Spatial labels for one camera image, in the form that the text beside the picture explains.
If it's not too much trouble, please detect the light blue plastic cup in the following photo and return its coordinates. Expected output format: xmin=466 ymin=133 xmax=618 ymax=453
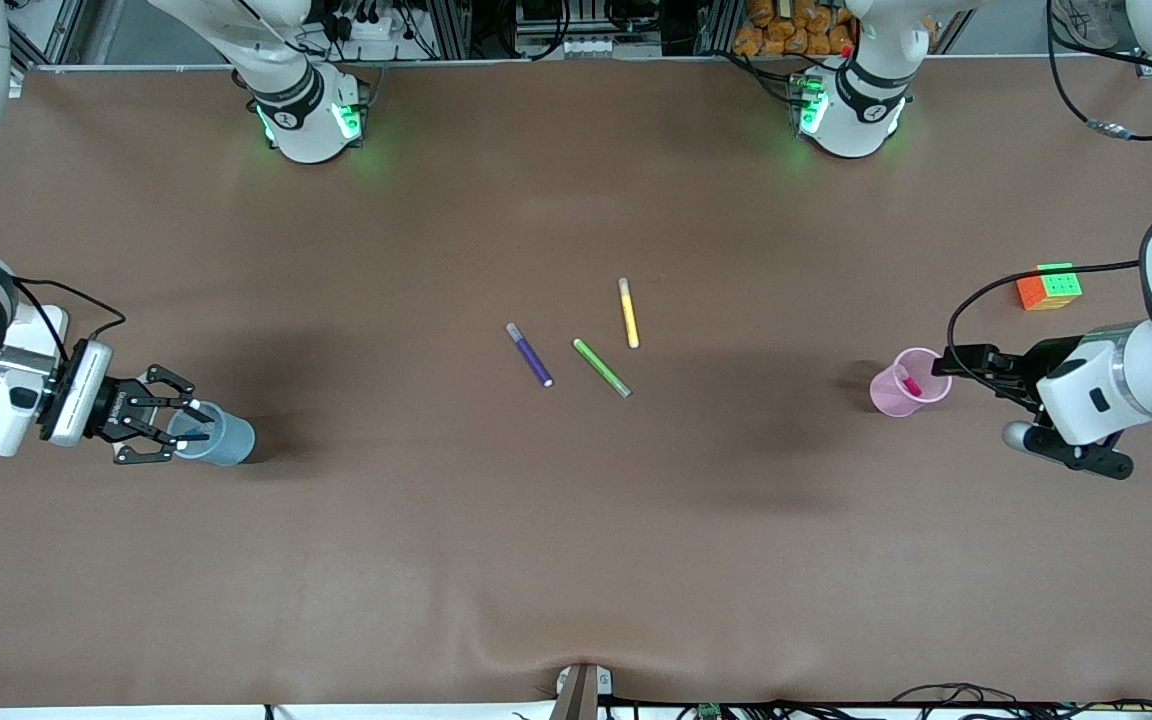
xmin=166 ymin=400 xmax=257 ymax=467

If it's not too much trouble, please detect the aluminium frame post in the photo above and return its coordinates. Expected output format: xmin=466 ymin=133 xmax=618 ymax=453
xmin=433 ymin=0 xmax=472 ymax=59
xmin=698 ymin=0 xmax=737 ymax=56

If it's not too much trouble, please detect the grey sports shoe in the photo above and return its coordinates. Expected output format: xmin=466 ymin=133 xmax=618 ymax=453
xmin=1054 ymin=0 xmax=1127 ymax=49

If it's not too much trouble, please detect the orange snack bag pile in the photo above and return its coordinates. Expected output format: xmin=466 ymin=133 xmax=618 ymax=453
xmin=733 ymin=0 xmax=855 ymax=58

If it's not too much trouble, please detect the multicoloured puzzle cube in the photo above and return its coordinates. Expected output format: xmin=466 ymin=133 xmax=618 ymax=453
xmin=1016 ymin=262 xmax=1084 ymax=312

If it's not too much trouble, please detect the purple marker pen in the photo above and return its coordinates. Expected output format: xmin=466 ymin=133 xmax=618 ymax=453
xmin=505 ymin=322 xmax=554 ymax=388

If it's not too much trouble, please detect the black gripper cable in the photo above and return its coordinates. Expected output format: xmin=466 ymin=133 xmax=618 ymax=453
xmin=946 ymin=260 xmax=1144 ymax=353
xmin=11 ymin=275 xmax=129 ymax=376

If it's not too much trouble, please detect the white power strip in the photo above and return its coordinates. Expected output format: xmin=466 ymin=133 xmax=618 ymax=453
xmin=321 ymin=10 xmax=412 ymax=46
xmin=561 ymin=35 xmax=662 ymax=59

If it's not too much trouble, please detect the metal table edge bracket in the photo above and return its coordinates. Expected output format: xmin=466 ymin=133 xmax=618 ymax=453
xmin=554 ymin=662 xmax=615 ymax=720

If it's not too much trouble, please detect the black cable with grey connector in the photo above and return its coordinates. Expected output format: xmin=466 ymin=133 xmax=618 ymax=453
xmin=1046 ymin=0 xmax=1152 ymax=142

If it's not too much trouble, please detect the pink plastic cup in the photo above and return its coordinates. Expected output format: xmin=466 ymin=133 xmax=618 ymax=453
xmin=870 ymin=347 xmax=954 ymax=418

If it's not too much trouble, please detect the yellow marker pen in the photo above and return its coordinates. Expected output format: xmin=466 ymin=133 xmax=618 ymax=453
xmin=618 ymin=277 xmax=641 ymax=350

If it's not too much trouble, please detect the black floor cable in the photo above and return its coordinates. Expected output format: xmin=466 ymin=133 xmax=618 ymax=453
xmin=891 ymin=683 xmax=1152 ymax=720

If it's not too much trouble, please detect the brown table cover sheet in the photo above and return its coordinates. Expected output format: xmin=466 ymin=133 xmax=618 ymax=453
xmin=0 ymin=55 xmax=1152 ymax=709

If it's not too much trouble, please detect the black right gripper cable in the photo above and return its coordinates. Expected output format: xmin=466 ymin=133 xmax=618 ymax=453
xmin=11 ymin=275 xmax=129 ymax=376

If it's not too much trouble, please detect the green marker pen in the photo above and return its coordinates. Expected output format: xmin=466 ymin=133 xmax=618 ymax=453
xmin=573 ymin=338 xmax=633 ymax=399

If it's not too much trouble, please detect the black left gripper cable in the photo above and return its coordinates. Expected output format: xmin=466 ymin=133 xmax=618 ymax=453
xmin=946 ymin=260 xmax=1144 ymax=353

